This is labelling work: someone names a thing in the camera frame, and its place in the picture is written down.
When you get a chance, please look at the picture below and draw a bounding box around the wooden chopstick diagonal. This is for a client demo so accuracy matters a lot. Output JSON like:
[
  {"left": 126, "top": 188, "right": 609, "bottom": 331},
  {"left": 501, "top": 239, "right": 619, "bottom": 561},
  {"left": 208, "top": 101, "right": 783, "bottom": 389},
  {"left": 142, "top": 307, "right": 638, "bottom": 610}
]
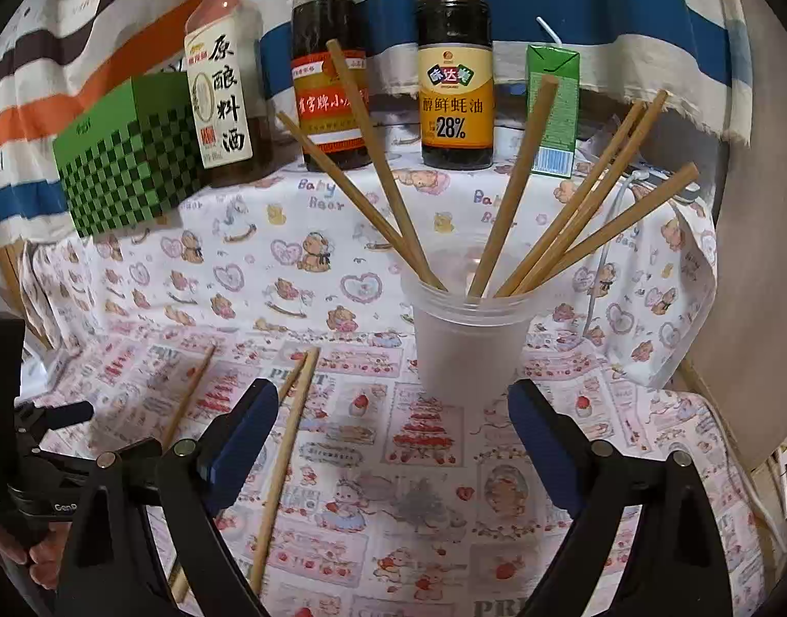
[{"left": 162, "top": 344, "right": 217, "bottom": 450}]

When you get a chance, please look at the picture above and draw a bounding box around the person left hand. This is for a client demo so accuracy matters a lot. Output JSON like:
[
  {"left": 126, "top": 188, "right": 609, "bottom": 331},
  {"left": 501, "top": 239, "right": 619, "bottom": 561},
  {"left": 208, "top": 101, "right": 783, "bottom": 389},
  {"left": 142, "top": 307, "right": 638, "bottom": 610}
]
[{"left": 0, "top": 522, "right": 71, "bottom": 591}]

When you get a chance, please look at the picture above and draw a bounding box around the translucent plastic cup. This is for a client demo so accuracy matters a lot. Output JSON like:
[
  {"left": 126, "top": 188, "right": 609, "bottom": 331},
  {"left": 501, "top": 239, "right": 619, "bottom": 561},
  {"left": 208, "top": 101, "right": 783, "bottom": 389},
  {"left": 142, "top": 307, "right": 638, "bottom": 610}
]
[{"left": 401, "top": 232, "right": 541, "bottom": 405}]

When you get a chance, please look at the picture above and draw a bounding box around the wooden cabinet panel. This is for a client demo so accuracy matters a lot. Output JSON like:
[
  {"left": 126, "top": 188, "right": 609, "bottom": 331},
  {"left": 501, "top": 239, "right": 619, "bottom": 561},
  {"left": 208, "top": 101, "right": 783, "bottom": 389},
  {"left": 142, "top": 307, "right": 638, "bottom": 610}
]
[{"left": 646, "top": 0, "right": 787, "bottom": 468}]

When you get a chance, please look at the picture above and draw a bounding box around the bear print tablecloth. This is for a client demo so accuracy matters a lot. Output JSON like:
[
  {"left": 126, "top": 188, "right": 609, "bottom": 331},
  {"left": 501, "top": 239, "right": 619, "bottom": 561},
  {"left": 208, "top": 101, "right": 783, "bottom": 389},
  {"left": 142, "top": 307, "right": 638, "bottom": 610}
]
[{"left": 21, "top": 161, "right": 769, "bottom": 615}]

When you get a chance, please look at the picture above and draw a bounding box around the white power strip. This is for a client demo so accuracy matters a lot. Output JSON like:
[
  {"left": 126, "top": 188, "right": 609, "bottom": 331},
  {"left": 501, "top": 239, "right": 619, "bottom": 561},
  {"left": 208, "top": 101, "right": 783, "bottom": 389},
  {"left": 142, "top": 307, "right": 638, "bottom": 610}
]
[{"left": 629, "top": 167, "right": 702, "bottom": 205}]

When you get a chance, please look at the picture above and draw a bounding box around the green drink carton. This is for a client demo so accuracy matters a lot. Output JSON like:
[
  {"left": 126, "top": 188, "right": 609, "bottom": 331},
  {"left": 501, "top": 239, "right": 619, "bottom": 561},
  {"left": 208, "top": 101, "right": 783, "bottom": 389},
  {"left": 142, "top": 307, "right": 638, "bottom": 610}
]
[{"left": 526, "top": 15, "right": 580, "bottom": 178}]

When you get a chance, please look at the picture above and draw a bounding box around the green checkered box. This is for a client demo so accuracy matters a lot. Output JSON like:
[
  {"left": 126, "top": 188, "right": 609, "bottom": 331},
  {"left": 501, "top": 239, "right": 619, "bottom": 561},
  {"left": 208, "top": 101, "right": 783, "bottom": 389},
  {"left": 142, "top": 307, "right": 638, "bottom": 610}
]
[{"left": 52, "top": 72, "right": 207, "bottom": 237}]

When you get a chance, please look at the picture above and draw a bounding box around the striped Hermes blanket backdrop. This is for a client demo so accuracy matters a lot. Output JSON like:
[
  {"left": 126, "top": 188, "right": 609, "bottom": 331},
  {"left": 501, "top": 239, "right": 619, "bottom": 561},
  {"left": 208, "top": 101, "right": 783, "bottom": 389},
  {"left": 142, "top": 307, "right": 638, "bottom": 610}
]
[{"left": 0, "top": 0, "right": 754, "bottom": 248}]

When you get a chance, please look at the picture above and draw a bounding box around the clear cooking wine bottle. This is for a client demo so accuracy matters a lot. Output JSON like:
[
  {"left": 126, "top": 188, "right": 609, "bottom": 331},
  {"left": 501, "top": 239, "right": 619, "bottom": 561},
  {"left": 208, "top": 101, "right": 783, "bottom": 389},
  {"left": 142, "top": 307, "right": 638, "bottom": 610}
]
[{"left": 184, "top": 0, "right": 272, "bottom": 187}]

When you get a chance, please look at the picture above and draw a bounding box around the yellow label oyster sauce bottle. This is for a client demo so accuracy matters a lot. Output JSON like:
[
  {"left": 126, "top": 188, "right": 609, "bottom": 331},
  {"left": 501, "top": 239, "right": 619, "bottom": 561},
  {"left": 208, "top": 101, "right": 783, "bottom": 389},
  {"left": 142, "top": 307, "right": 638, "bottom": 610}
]
[{"left": 416, "top": 0, "right": 495, "bottom": 170}]

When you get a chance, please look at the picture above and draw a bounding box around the red cap vinegar bottle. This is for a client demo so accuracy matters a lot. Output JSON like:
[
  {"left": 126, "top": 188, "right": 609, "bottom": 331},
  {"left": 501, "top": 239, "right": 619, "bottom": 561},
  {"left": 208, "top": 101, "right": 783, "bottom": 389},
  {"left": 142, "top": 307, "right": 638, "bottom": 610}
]
[{"left": 292, "top": 0, "right": 370, "bottom": 170}]

